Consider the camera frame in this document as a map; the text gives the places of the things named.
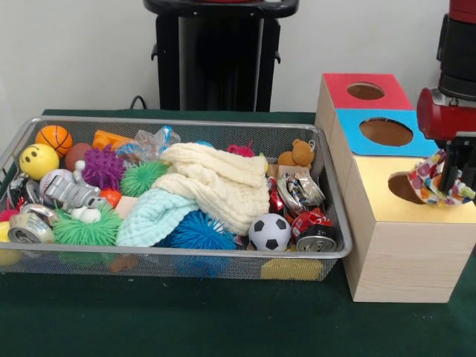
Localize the yellow smiley ball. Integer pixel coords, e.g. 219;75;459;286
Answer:
19;144;60;181

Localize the orange toy basketball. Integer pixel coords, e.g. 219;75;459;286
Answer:
35;125;74;159

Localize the wooden box with three holes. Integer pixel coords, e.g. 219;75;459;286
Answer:
315;72;476;304

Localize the blue spiky ball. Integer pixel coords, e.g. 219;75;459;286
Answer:
155;210;239;249

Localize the crushed red soda can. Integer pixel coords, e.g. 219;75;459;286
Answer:
291;210;338;253

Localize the colourful dotted cloth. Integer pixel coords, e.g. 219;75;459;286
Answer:
407;149;476;208

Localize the black and white soccer ball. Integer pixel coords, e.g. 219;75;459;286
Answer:
248;213;292;252

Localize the metal mesh bin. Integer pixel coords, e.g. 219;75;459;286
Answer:
0;115;353;280

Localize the purple spiky ball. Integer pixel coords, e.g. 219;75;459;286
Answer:
80;144;126;190

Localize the mint knitted cloth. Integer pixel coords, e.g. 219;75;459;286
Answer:
115;187;200;248

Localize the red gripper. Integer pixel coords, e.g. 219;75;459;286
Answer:
416;88;476;195

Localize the dark green table cloth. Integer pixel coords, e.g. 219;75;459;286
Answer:
0;109;476;357

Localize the green fuzzy ball with eyes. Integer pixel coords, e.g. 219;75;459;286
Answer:
51;202;123;246

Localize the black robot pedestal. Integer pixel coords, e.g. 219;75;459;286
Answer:
143;0;300;112

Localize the brown teddy bear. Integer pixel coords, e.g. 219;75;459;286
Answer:
277;139;316;171

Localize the cream knitted cloth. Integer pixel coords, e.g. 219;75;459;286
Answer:
150;142;271;235

